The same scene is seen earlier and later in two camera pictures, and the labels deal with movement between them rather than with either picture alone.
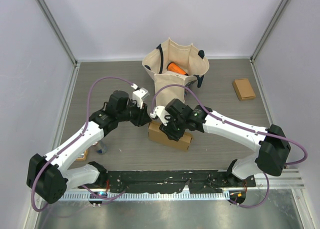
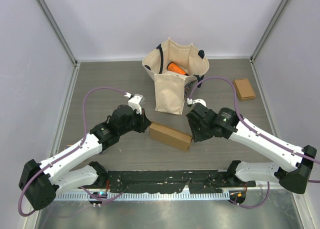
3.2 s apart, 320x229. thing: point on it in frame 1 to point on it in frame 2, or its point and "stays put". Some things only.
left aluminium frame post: [47, 14] stays put
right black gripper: [171, 134] to [196, 136]
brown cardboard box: [243, 89] stays put
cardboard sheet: [156, 134] stays put
